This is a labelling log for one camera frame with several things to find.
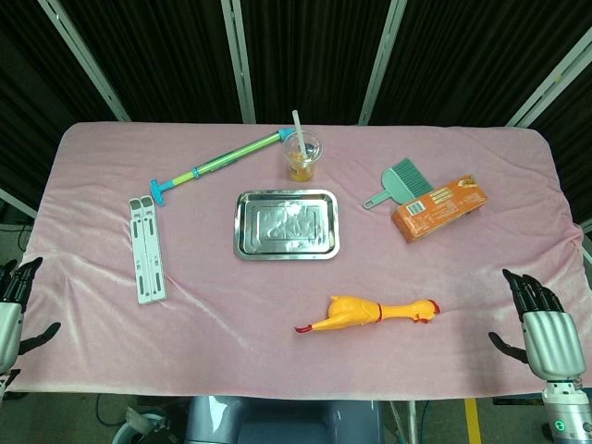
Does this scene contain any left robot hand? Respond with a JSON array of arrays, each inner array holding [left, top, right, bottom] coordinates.
[[0, 256, 62, 376]]

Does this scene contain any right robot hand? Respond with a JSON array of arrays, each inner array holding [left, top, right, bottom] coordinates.
[[488, 269, 586, 381]]

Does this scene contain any yellow rubber chicken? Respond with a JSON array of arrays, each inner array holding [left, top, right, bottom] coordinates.
[[294, 295, 442, 335]]

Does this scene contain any green blue water pump toy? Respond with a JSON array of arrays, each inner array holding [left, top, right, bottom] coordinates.
[[148, 128, 297, 208]]

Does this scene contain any silver metal tray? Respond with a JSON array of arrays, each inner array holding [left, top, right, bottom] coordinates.
[[233, 188, 341, 261]]

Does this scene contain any white plastic bucket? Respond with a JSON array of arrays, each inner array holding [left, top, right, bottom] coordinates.
[[112, 406, 186, 444]]

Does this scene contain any white folding laptop stand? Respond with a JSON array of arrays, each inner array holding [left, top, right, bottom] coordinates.
[[128, 195, 168, 306]]

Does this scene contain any metal table leg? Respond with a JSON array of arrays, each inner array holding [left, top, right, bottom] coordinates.
[[387, 400, 418, 444]]

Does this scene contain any orange cardboard box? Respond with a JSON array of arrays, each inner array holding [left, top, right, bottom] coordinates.
[[390, 174, 489, 243]]

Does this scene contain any teal dust brush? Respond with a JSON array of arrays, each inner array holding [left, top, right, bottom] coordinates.
[[362, 157, 435, 212]]

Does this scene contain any pink velvet table cloth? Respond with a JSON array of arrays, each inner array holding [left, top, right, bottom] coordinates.
[[0, 120, 585, 399]]

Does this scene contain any grey blue robot torso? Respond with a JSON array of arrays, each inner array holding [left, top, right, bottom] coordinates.
[[184, 395, 385, 444]]

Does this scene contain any clear plastic drink cup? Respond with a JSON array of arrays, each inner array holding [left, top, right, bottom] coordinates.
[[283, 129, 324, 182]]

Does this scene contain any white drinking straw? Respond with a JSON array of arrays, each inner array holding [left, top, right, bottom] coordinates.
[[291, 109, 307, 156]]

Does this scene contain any black pleated curtain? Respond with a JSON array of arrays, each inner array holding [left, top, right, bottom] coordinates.
[[0, 0, 592, 223]]

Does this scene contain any white metal frame post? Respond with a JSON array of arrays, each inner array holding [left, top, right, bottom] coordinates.
[[37, 0, 131, 123], [505, 40, 592, 128], [357, 0, 409, 126], [220, 0, 256, 124]]

